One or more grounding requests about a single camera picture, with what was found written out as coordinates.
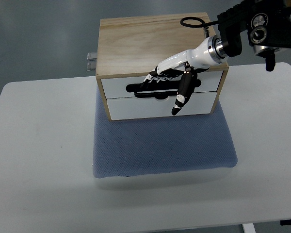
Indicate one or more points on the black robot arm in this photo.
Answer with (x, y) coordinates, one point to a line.
(268, 26)

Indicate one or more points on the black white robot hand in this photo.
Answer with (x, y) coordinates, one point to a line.
(187, 64)

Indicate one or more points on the clear plastic clips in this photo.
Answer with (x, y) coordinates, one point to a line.
(92, 61)

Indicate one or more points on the white lower drawer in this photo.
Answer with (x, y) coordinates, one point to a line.
(136, 108)

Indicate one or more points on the white table leg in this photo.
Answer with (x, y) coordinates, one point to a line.
(248, 228)

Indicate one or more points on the white drawer black handle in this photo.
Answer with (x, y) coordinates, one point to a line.
(116, 87)

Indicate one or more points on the blue grey foam mat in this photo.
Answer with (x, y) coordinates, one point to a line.
(160, 145)

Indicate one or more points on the black bracket under table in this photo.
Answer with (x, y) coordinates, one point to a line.
(285, 222)

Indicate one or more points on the wooden drawer cabinet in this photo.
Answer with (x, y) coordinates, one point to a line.
(134, 46)

